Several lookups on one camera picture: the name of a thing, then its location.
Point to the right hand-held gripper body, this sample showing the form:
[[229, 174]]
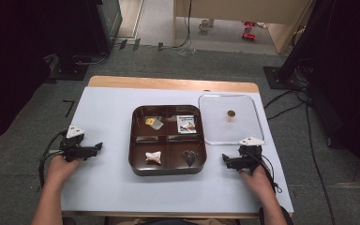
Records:
[[249, 153]]

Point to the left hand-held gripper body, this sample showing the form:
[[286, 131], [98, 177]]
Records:
[[73, 144]]

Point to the person's left hand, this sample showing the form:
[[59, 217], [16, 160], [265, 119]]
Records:
[[62, 170]]

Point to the person's right hand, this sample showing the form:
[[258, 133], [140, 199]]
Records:
[[258, 181]]

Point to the white table mat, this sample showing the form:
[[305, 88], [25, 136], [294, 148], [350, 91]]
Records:
[[106, 181]]

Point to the clear tray lid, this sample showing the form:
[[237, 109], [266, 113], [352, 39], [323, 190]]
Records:
[[218, 128]]

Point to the dark crumpled wrapper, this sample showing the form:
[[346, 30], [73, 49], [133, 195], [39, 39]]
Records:
[[190, 157]]

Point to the white box with colourful print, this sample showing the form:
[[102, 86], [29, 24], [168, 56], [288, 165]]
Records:
[[186, 124]]

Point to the crumpled white paper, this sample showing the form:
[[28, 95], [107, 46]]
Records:
[[153, 157]]

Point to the yellow snack packet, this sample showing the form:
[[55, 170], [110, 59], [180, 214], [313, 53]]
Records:
[[151, 122]]

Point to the brown divided tray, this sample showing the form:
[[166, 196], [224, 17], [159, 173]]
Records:
[[168, 143]]

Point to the black stand base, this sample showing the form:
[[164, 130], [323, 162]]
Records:
[[68, 71]]

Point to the person's clothing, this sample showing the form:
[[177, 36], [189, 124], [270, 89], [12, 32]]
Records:
[[168, 222]]

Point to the black metal stand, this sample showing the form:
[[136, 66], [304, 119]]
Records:
[[293, 47]]

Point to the black cabinet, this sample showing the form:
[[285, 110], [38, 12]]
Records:
[[104, 25]]

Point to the white cup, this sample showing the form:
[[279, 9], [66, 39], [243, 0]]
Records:
[[205, 25]]

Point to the light wooden desk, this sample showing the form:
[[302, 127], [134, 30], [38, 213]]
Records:
[[247, 9]]

